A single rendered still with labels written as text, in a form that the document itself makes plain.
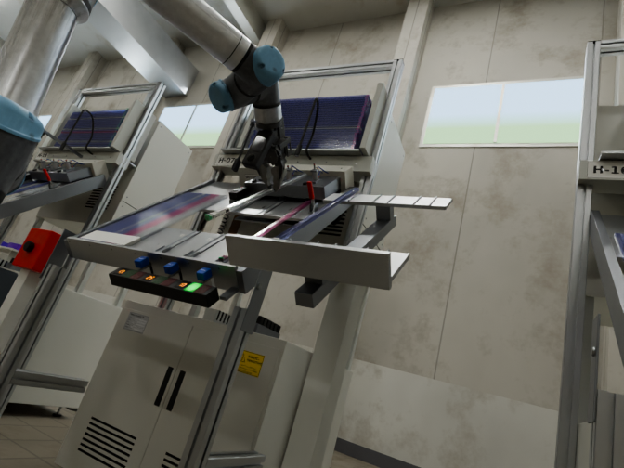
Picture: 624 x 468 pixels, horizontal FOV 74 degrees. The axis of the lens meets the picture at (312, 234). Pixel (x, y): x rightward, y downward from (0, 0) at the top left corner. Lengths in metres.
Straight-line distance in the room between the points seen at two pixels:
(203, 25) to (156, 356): 1.03
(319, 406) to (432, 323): 3.67
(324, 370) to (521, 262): 3.90
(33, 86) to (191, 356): 0.88
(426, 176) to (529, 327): 2.04
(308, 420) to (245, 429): 0.40
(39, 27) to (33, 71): 0.08
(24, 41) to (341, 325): 0.80
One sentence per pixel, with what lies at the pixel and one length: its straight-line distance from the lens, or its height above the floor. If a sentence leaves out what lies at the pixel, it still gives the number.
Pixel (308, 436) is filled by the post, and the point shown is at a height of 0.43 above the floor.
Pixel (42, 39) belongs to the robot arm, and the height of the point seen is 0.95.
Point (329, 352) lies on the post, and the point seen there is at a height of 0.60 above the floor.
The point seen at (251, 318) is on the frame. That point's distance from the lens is 0.99.
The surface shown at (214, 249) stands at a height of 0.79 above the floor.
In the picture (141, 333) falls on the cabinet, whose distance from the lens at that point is 1.59.
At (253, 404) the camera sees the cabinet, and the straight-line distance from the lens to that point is 1.27.
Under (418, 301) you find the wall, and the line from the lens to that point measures 4.61.
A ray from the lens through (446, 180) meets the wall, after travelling 5.17.
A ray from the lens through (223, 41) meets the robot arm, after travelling 0.94.
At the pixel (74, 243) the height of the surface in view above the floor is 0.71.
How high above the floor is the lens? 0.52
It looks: 19 degrees up
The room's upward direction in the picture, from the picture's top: 17 degrees clockwise
